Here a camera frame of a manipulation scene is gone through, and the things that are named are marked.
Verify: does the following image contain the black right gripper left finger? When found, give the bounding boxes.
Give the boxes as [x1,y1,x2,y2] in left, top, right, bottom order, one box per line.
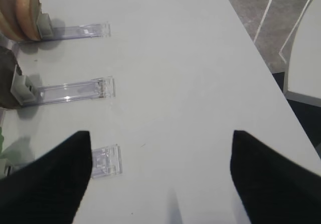
[1,131,91,223]

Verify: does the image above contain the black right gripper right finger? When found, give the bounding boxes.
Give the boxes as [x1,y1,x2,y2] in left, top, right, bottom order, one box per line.
[230,131,320,223]

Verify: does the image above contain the green lettuce leaf upright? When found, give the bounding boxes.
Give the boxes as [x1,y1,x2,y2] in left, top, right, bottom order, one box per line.
[0,128,6,172]

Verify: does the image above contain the brown meat patty upright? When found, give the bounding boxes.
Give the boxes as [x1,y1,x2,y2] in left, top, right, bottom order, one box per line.
[0,46,22,109]

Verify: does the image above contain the white neighbouring table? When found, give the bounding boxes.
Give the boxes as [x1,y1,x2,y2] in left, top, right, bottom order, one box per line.
[283,0,320,107]

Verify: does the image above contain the sesame bun half left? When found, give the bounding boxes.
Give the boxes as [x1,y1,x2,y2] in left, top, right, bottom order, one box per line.
[1,0,27,42]

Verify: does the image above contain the sesame bun half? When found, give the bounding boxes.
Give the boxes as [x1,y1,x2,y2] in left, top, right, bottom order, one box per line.
[1,0,27,42]
[16,0,41,41]

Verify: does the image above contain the sesame bun half right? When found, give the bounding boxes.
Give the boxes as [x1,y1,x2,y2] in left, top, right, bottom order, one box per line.
[16,0,41,41]

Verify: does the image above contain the clear holder rail lettuce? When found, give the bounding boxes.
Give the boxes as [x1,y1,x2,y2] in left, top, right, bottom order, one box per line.
[1,145,122,179]

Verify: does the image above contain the clear holder rail patty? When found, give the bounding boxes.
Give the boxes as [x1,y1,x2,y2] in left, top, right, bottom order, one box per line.
[10,70,115,107]

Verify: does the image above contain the clear holder rail right buns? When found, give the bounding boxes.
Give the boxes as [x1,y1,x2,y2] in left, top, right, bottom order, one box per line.
[31,13,111,41]

